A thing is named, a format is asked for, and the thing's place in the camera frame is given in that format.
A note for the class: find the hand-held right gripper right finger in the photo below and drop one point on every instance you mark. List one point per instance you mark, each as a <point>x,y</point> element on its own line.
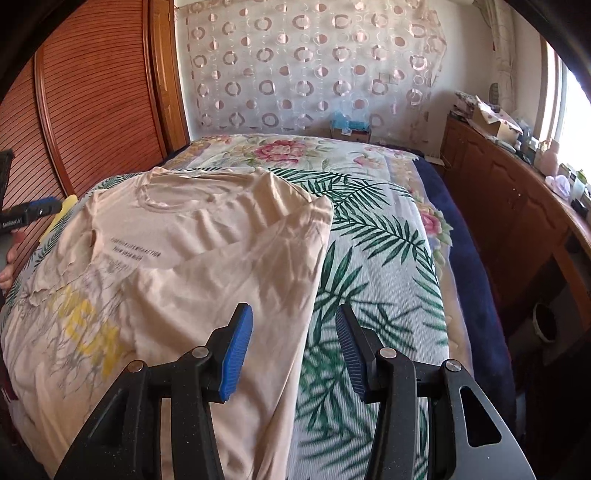
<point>350,355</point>

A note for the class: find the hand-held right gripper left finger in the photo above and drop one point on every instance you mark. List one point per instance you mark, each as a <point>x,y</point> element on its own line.
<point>236,350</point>

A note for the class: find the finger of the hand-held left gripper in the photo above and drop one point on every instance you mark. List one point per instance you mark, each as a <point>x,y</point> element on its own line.
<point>39,208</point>

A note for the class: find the beige printed t-shirt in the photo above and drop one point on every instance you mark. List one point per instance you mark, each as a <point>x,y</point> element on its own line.
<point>207,240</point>

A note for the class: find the person's left hand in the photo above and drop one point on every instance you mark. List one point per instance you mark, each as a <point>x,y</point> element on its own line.
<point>6,274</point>

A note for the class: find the floral leaf-print bed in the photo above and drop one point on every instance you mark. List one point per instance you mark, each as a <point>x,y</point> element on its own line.
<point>378,240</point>

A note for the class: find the wooden louvered wardrobe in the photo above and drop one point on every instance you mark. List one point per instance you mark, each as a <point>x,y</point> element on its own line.
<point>92,92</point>

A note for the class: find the dark blue bed sheet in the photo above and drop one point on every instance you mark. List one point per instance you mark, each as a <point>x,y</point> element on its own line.
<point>466,258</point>

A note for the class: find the dark round bin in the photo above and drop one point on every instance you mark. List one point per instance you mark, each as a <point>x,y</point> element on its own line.
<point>545,323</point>

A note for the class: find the long wooden cabinet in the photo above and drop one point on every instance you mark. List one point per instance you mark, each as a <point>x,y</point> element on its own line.
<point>498,194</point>

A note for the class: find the box with blue contents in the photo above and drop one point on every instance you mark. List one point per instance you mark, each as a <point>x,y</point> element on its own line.
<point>351,127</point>

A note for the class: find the white cap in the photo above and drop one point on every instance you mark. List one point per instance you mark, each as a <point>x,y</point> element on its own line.
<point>559,184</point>

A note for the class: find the open cardboard box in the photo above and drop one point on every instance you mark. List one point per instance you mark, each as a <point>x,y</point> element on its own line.
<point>496,122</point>

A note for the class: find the pink bottle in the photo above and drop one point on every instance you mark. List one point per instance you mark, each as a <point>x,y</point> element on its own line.
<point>551,159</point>

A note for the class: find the sheer circle-pattern curtain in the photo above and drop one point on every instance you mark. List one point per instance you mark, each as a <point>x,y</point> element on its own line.
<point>314,64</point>

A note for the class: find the pale patterned window curtain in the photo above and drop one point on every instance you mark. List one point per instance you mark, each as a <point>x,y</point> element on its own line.
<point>501,50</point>

